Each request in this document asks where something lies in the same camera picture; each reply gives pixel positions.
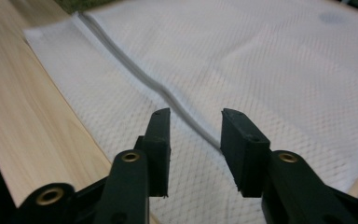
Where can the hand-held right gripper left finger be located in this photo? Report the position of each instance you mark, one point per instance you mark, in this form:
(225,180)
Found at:
(157,161)

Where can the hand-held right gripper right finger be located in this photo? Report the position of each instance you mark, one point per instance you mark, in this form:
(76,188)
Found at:
(245,155)

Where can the white mesh laundry bag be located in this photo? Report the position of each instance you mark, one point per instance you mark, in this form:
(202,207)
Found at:
(261,77)

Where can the green woven basket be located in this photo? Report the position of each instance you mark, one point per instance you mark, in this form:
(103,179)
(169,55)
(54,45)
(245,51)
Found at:
(74,4)

